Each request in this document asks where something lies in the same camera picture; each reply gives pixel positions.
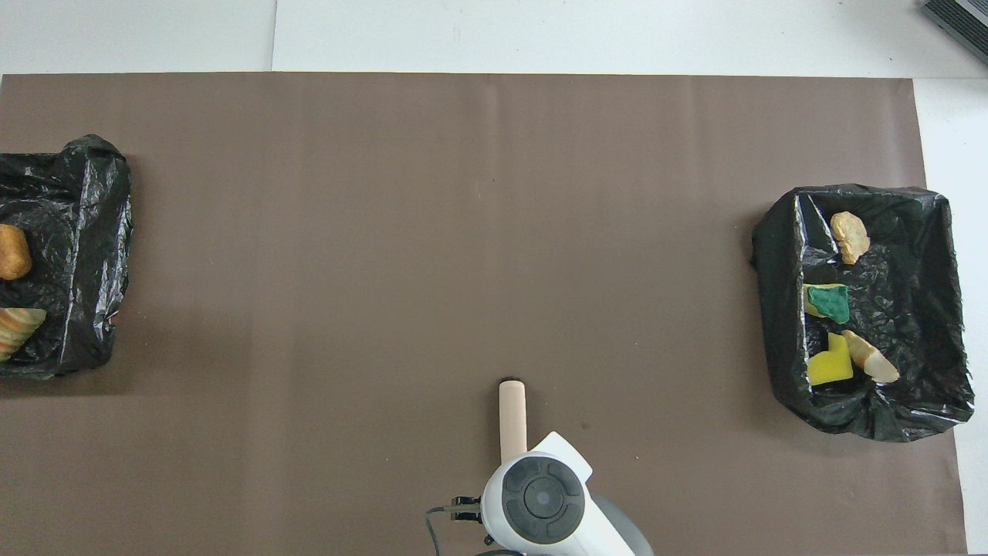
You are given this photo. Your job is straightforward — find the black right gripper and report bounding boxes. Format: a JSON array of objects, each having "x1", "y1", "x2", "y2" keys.
[{"x1": 450, "y1": 495, "x2": 495, "y2": 546}]

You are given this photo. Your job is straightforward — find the beige hand brush black bristles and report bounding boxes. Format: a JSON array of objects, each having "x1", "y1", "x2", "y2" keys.
[{"x1": 499, "y1": 378, "x2": 529, "y2": 465}]

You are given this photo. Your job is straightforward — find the plain yellow sponge piece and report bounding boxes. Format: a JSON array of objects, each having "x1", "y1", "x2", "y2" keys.
[{"x1": 807, "y1": 332, "x2": 854, "y2": 386}]

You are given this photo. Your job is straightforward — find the large yellow-green sponge piece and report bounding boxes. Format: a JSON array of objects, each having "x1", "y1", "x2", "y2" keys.
[{"x1": 803, "y1": 283, "x2": 850, "y2": 324}]

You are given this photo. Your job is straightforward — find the orange striped croissant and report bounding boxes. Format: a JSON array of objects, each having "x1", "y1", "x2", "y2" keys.
[
  {"x1": 831, "y1": 211, "x2": 871, "y2": 266},
  {"x1": 841, "y1": 330, "x2": 901, "y2": 384}
]

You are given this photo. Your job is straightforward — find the beige rock-like bread chunk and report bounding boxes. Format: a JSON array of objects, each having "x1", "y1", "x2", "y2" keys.
[{"x1": 0, "y1": 307, "x2": 48, "y2": 362}]

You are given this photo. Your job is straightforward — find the brown fried croquette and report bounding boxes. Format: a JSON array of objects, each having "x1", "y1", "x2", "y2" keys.
[{"x1": 0, "y1": 223, "x2": 33, "y2": 281}]

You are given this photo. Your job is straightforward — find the bin lined with black bag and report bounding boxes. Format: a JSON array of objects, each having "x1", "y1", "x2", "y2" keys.
[
  {"x1": 0, "y1": 134, "x2": 134, "y2": 380},
  {"x1": 751, "y1": 184, "x2": 976, "y2": 443}
]

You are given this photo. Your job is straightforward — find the brown paper table mat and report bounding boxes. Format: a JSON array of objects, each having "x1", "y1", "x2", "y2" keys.
[{"x1": 0, "y1": 73, "x2": 968, "y2": 556}]

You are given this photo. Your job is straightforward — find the dark grey ribbed object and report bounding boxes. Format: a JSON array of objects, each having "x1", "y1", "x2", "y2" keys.
[{"x1": 922, "y1": 0, "x2": 988, "y2": 45}]

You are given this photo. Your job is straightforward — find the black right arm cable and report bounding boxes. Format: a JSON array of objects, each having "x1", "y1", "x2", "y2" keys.
[{"x1": 424, "y1": 506, "x2": 510, "y2": 556}]

